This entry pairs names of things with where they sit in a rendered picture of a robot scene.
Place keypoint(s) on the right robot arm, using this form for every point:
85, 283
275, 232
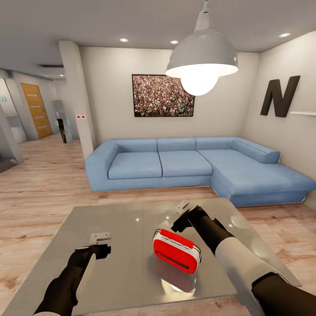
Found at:
263, 289

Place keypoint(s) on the room light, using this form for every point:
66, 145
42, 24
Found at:
204, 46

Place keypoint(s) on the sofa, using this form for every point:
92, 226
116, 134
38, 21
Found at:
247, 173

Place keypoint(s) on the radio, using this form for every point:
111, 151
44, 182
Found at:
176, 250

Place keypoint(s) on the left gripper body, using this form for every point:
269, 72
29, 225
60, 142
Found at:
101, 250

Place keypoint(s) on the picture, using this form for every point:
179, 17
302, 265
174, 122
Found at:
160, 96

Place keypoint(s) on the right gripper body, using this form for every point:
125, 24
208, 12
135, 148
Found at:
180, 223

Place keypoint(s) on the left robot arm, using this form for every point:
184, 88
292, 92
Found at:
64, 292

